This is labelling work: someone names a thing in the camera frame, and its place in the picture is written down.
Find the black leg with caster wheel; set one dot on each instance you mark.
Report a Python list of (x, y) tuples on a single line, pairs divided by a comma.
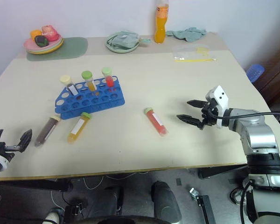
[(204, 205)]

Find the pink plate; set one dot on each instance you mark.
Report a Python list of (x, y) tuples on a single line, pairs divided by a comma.
[(29, 44)]

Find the green placemat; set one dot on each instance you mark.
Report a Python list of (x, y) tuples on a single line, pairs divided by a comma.
[(71, 47)]

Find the pink toy peach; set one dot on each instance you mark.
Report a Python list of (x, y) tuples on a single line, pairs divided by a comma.
[(50, 32)]

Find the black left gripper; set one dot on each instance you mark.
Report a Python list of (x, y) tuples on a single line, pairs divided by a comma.
[(7, 149)]

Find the clear plastic zip bag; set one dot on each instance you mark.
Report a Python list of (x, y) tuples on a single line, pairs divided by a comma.
[(191, 52)]

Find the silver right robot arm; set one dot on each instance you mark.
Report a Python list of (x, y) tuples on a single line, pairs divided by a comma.
[(259, 134)]

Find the orange toy fruit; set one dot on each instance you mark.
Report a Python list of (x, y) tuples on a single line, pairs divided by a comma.
[(35, 33)]

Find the orange drink bottle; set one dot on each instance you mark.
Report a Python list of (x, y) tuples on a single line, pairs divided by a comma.
[(161, 25)]

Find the crumpled green cloth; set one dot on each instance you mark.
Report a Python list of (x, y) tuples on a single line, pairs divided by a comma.
[(187, 33)]

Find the brown wooden cabinet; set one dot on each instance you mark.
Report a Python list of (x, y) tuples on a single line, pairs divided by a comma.
[(277, 77)]

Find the black and green toy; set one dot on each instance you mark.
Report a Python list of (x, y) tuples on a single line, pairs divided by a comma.
[(41, 41)]

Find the dark rounded shape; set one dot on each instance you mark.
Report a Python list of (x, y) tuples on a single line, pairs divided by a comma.
[(164, 200)]

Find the yellow plate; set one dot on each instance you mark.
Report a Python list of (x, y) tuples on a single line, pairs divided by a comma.
[(46, 51)]

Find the blue ribbed cylinder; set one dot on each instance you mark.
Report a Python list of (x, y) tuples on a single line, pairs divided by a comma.
[(255, 72)]

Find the red liquid tube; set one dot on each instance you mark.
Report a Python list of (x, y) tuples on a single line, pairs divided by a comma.
[(156, 122), (109, 81)]

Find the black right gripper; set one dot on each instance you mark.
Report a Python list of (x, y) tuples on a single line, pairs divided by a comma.
[(210, 115)]

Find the blue test tube rack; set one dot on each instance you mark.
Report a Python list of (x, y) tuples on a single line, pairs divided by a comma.
[(107, 99)]

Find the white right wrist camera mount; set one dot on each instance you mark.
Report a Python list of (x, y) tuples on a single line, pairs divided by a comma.
[(220, 96)]

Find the black table frame beam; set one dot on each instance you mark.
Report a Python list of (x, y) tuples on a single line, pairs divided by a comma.
[(221, 172), (32, 185)]

